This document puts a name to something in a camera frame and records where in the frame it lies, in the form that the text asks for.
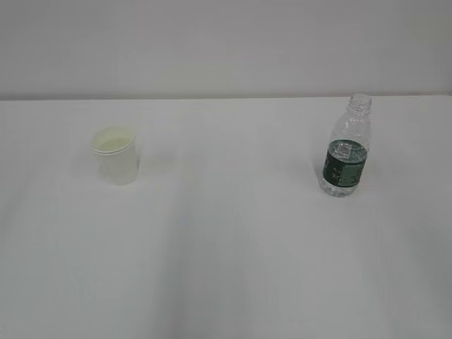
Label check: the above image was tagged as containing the white paper cup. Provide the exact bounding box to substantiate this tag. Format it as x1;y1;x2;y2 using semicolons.
90;126;138;186

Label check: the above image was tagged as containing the clear plastic water bottle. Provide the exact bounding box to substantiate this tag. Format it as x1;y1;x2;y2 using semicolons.
319;93;371;197

